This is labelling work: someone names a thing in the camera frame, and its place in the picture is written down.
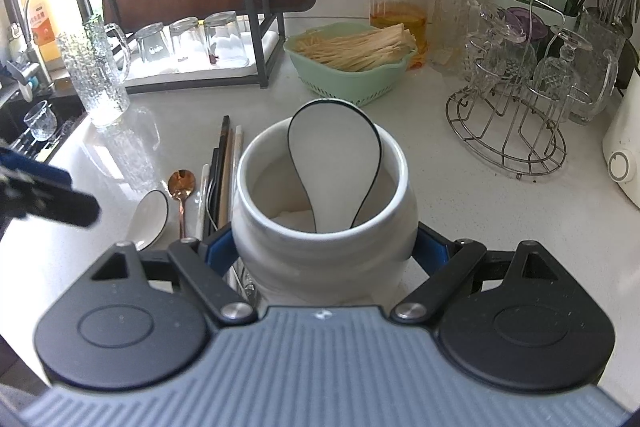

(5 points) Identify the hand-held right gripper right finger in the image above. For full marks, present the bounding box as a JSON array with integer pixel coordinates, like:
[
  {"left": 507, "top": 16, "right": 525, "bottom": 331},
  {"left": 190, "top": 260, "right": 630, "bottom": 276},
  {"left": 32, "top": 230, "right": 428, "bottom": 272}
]
[{"left": 390, "top": 222, "right": 561, "bottom": 325}]

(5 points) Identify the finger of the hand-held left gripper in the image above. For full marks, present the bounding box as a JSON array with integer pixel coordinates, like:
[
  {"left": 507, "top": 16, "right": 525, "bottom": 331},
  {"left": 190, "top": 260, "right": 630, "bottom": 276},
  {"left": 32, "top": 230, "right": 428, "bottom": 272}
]
[
  {"left": 0, "top": 146, "right": 73, "bottom": 188},
  {"left": 0, "top": 174, "right": 101, "bottom": 228}
]

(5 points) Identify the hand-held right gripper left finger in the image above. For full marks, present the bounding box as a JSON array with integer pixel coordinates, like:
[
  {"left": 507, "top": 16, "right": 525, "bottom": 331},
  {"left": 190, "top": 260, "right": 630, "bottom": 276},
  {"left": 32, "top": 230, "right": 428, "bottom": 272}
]
[{"left": 90, "top": 227, "right": 258, "bottom": 327}]

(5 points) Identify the black chopstick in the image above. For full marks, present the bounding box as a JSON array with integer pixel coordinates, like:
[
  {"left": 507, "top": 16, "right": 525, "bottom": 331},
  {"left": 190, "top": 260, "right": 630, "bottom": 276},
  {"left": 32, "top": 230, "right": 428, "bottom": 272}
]
[
  {"left": 212, "top": 115, "right": 232, "bottom": 235},
  {"left": 205, "top": 147, "right": 221, "bottom": 238}
]

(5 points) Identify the white ceramic utensil jar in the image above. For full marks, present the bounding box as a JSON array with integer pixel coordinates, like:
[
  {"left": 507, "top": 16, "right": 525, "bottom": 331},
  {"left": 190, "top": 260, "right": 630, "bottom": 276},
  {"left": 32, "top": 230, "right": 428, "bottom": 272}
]
[{"left": 231, "top": 119, "right": 420, "bottom": 308}]

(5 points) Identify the white ceramic spoon black rim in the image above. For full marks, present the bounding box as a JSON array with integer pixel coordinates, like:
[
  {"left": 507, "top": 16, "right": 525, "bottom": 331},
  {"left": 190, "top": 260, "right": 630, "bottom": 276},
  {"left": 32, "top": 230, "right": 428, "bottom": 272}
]
[
  {"left": 287, "top": 99, "right": 383, "bottom": 233},
  {"left": 131, "top": 189, "right": 173, "bottom": 252}
]

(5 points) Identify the rose gold metal spoon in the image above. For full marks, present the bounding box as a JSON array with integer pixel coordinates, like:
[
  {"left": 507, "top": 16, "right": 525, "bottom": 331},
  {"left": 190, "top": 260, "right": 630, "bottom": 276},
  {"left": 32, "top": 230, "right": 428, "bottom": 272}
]
[{"left": 167, "top": 169, "right": 197, "bottom": 240}]

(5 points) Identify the brown wooden chopstick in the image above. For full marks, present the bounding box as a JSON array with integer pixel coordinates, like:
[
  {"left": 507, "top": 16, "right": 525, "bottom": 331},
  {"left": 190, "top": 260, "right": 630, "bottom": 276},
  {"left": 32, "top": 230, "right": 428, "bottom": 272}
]
[{"left": 220, "top": 127, "right": 236, "bottom": 228}]

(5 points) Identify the small patterned glass cup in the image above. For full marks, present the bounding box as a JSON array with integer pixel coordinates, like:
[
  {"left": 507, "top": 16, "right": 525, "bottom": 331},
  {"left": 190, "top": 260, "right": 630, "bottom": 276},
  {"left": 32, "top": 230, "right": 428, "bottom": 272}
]
[{"left": 23, "top": 101, "right": 56, "bottom": 142}]

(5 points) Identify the black kitchen sink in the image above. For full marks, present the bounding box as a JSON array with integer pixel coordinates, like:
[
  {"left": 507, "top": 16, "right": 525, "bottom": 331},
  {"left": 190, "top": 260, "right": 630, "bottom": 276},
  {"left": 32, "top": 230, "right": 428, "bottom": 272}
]
[{"left": 0, "top": 77, "right": 88, "bottom": 162}]

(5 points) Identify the textured glass pitcher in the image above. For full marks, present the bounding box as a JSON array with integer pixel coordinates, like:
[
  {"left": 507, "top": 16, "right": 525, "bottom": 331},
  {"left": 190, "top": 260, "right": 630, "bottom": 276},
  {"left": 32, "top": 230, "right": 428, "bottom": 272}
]
[{"left": 55, "top": 19, "right": 133, "bottom": 128}]

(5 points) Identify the grey kitchen faucet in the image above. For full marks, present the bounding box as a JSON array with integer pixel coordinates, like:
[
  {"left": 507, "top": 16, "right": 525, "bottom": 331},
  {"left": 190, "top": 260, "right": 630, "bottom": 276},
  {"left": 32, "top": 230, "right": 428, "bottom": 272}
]
[{"left": 0, "top": 0, "right": 53, "bottom": 102}]

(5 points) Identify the orange label bottle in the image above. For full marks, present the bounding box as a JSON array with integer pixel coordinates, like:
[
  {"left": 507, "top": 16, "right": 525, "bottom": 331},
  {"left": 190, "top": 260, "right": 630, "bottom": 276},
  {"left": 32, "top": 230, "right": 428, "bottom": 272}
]
[{"left": 27, "top": 0, "right": 66, "bottom": 68}]

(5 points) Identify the clear glass tumbler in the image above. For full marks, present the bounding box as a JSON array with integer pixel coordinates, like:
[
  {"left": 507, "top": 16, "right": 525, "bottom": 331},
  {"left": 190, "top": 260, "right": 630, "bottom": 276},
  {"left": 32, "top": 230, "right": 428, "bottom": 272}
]
[
  {"left": 169, "top": 17, "right": 203, "bottom": 60},
  {"left": 135, "top": 23, "right": 168, "bottom": 64}
]

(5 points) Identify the white drying tray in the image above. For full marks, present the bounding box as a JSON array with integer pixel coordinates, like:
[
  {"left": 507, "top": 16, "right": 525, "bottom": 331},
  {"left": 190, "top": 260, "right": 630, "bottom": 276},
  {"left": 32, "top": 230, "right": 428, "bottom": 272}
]
[{"left": 122, "top": 14, "right": 266, "bottom": 88}]

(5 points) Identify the green plastic basket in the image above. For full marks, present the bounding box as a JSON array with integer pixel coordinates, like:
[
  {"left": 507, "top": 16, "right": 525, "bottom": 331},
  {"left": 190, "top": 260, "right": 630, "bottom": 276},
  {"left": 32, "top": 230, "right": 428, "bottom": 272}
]
[{"left": 283, "top": 23, "right": 420, "bottom": 106}]

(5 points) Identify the glass tumbler with red mark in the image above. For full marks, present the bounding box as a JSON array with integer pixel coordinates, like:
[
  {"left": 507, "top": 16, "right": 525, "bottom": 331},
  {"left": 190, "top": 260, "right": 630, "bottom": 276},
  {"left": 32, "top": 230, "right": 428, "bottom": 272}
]
[{"left": 202, "top": 11, "right": 250, "bottom": 68}]

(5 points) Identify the stemmed cut glass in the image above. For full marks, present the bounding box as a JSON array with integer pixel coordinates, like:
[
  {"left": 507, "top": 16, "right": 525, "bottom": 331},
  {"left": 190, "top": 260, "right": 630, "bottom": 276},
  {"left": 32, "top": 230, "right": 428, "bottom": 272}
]
[{"left": 532, "top": 29, "right": 593, "bottom": 122}]

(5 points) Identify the white electric cooker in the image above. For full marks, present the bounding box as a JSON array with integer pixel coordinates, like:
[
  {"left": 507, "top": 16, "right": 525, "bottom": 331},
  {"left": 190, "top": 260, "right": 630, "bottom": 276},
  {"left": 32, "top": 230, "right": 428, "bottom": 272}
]
[{"left": 601, "top": 72, "right": 640, "bottom": 210}]

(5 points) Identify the purple lid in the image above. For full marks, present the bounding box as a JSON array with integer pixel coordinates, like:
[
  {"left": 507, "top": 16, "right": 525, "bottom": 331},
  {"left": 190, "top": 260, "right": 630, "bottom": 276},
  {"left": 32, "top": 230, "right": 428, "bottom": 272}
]
[{"left": 505, "top": 6, "right": 543, "bottom": 42}]

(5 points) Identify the steel wire glass rack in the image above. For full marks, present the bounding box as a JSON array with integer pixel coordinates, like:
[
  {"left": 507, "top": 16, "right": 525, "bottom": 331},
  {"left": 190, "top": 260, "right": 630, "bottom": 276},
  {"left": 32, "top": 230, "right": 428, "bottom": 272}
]
[{"left": 445, "top": 0, "right": 593, "bottom": 180}]

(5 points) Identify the clear glass cup with handle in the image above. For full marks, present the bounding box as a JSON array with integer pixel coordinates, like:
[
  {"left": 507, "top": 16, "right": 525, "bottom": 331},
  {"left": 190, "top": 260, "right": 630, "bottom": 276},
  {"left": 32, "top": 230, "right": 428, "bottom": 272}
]
[{"left": 462, "top": 0, "right": 538, "bottom": 92}]

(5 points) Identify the patterned glass mug with handle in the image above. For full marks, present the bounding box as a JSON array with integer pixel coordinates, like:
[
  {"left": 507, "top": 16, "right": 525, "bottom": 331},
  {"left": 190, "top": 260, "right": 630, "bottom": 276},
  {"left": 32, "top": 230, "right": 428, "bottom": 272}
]
[{"left": 567, "top": 9, "right": 621, "bottom": 125}]

